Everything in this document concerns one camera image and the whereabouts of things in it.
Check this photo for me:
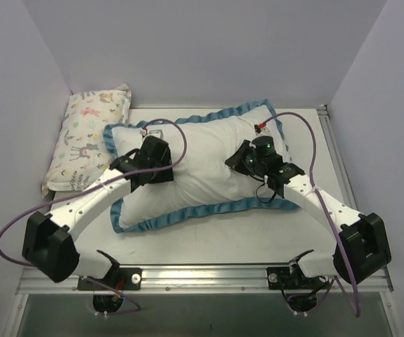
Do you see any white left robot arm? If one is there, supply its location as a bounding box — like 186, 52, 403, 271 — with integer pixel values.
22, 136, 174, 289

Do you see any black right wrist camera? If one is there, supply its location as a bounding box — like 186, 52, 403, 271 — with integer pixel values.
251, 136, 275, 157

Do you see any floral animal print pillow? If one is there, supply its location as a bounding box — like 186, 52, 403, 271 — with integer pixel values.
41, 84, 131, 196

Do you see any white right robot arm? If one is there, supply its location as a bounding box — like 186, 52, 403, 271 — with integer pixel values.
225, 136, 392, 287

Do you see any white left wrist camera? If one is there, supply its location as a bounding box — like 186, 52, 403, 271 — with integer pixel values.
139, 128, 164, 139

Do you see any aluminium front mounting rail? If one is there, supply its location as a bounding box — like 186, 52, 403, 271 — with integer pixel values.
15, 261, 394, 295

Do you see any blue houndstooth pillowcase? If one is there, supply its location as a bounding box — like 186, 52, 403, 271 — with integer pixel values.
102, 98, 303, 237

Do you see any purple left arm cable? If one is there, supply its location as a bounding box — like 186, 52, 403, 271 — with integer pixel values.
0, 119, 188, 267

